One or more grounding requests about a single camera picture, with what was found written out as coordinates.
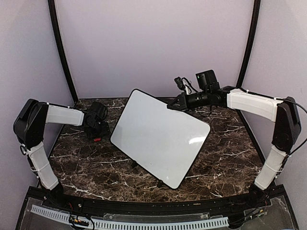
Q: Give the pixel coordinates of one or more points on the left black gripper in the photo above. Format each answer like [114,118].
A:
[105,132]

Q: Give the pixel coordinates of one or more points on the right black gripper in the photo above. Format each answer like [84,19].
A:
[182,102]

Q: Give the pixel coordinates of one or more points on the white whiteboard black frame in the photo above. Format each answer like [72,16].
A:
[162,141]

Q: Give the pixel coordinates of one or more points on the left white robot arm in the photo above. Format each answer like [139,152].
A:
[29,127]

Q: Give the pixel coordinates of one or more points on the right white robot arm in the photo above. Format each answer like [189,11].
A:
[282,111]

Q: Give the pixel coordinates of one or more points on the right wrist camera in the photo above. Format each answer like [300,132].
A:
[185,85]

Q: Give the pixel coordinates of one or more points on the grey slotted cable duct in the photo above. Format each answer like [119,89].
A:
[133,222]

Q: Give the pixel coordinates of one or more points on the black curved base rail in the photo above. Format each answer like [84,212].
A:
[233,206]

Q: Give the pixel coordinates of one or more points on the right black frame post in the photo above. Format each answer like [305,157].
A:
[250,41]

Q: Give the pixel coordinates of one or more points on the black frame post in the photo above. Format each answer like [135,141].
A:
[60,48]
[250,41]

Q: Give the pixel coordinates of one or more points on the left black frame post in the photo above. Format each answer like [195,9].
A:
[60,48]

